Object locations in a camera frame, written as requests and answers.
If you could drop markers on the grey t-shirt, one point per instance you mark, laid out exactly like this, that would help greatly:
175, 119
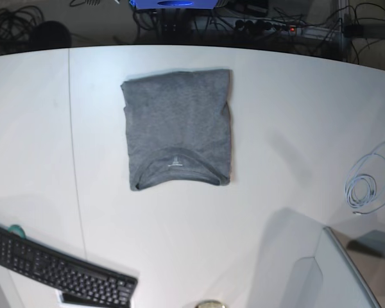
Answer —
178, 127

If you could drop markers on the black power strip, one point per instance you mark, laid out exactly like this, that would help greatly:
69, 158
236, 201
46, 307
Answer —
259, 26

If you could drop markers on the round brass object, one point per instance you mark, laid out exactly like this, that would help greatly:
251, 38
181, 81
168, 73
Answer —
210, 304

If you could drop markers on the blue box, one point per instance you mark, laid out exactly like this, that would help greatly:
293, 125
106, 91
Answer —
172, 4

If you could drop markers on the black keyboard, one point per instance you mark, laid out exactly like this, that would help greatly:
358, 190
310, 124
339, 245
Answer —
94, 284

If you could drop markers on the green tape roll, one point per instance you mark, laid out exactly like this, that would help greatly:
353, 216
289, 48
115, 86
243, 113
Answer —
17, 230

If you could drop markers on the grey monitor edge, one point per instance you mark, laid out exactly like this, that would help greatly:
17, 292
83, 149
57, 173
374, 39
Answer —
364, 243

